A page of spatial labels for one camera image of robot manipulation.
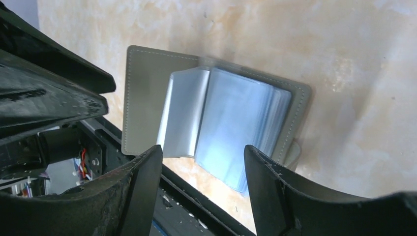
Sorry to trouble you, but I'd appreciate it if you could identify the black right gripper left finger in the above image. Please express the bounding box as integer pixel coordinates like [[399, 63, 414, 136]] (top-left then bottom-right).
[[0, 145, 163, 236]]

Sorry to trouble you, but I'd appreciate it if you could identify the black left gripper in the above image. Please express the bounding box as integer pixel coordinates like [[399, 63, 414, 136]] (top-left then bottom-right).
[[0, 6, 116, 192]]

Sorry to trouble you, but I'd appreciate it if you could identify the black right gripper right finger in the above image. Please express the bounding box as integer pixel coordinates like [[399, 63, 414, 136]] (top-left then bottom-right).
[[244, 145, 417, 236]]

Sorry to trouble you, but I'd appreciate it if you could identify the grey card holder wallet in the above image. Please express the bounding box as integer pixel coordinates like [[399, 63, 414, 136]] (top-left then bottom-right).
[[122, 45, 312, 195]]

